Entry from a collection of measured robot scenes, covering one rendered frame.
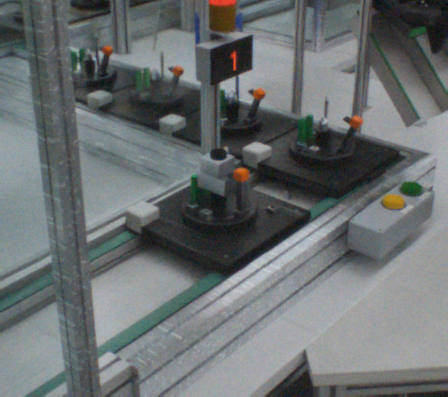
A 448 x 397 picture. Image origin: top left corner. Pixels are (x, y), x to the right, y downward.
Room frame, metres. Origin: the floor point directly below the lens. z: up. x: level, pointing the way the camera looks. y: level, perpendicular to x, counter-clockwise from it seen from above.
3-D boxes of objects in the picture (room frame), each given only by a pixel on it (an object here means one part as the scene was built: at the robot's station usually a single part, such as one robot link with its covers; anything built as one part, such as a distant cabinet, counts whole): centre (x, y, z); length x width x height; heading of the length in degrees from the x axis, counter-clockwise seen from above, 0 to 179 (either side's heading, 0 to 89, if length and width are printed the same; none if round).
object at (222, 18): (1.42, 0.00, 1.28); 0.05 x 0.05 x 0.05
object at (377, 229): (1.29, -0.32, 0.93); 0.21 x 0.07 x 0.06; 140
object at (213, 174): (1.24, 0.01, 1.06); 0.08 x 0.04 x 0.07; 50
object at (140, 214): (1.22, 0.14, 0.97); 0.05 x 0.05 x 0.04; 50
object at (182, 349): (1.18, -0.15, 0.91); 0.89 x 0.06 x 0.11; 140
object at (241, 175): (1.21, -0.03, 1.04); 0.04 x 0.02 x 0.08; 50
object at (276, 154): (1.50, -0.21, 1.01); 0.24 x 0.24 x 0.13; 50
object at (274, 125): (1.65, -0.02, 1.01); 0.24 x 0.24 x 0.13; 50
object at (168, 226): (1.23, 0.00, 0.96); 0.24 x 0.24 x 0.02; 50
